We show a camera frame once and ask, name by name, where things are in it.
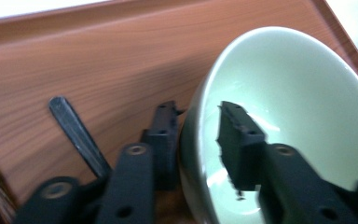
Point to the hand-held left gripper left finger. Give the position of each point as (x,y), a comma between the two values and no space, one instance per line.
(163,146)

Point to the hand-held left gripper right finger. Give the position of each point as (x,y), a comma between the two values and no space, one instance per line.
(240,155)

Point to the green ceramic bowl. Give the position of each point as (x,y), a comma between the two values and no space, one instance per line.
(292,93)

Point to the metal spoon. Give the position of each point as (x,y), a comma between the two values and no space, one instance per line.
(74,130)

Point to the brown wooden tray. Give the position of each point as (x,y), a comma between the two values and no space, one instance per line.
(90,62)

